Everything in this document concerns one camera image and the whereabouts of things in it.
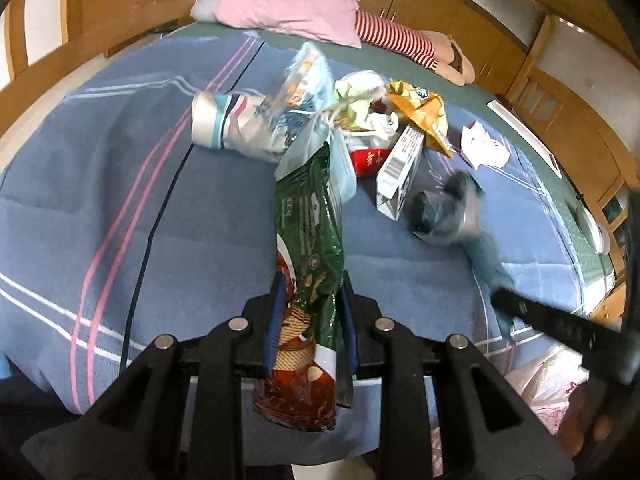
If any green snack bag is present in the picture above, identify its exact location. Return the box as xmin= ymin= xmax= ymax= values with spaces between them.
xmin=254 ymin=144 xmax=344 ymax=432

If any white blue medicine box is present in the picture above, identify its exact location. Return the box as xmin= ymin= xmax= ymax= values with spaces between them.
xmin=375 ymin=125 xmax=424 ymax=221

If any white paper cup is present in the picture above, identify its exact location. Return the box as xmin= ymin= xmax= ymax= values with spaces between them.
xmin=191 ymin=91 xmax=278 ymax=160

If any white pink wrapper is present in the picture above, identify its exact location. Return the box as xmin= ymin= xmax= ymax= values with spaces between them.
xmin=460 ymin=122 xmax=510 ymax=170

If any yellow chip bag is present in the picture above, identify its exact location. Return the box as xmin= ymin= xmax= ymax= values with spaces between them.
xmin=386 ymin=80 xmax=452 ymax=158

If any white plastic bag red print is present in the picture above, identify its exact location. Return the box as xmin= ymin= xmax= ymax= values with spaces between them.
xmin=506 ymin=344 xmax=589 ymax=434

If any white oval device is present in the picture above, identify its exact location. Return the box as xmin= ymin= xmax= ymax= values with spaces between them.
xmin=574 ymin=204 xmax=611 ymax=255

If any red cigarette box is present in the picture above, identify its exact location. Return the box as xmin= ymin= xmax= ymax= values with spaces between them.
xmin=345 ymin=131 xmax=396 ymax=178

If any blue striped blanket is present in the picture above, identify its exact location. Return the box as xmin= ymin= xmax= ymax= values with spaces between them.
xmin=0 ymin=29 xmax=616 ymax=466

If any green crumpled paper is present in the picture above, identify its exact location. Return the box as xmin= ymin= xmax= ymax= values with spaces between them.
xmin=331 ymin=87 xmax=384 ymax=131

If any clear printed plastic bag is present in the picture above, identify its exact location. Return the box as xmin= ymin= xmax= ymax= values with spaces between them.
xmin=246 ymin=42 xmax=334 ymax=162

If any white flat board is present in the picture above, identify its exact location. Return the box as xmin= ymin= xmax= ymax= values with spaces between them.
xmin=486 ymin=99 xmax=563 ymax=179

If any striped plush doll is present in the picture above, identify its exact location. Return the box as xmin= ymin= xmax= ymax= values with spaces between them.
xmin=355 ymin=10 xmax=475 ymax=87

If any pink pillow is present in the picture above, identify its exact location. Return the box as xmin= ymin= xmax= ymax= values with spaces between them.
xmin=215 ymin=0 xmax=361 ymax=49

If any wooden cabinet wall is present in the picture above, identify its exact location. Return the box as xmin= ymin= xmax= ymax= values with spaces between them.
xmin=360 ymin=0 xmax=528 ymax=96

